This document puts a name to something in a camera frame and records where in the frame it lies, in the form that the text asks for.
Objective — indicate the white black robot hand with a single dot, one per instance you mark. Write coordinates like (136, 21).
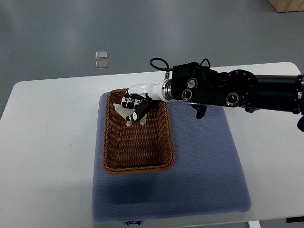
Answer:
(139, 98)

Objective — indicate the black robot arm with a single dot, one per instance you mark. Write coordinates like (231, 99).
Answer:
(201, 86)

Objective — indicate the brown wicker basket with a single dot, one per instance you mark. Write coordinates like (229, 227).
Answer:
(137, 148)

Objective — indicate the upper floor socket plate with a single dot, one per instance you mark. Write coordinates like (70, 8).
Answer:
(101, 54)

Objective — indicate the blue grey cushion mat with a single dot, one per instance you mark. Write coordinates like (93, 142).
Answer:
(206, 178)

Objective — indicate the small cushion label tag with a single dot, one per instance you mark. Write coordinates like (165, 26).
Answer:
(133, 223)

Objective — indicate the wooden box corner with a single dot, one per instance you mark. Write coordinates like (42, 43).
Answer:
(287, 5)

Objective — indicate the black table edge bracket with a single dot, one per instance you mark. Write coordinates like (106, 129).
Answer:
(295, 219)

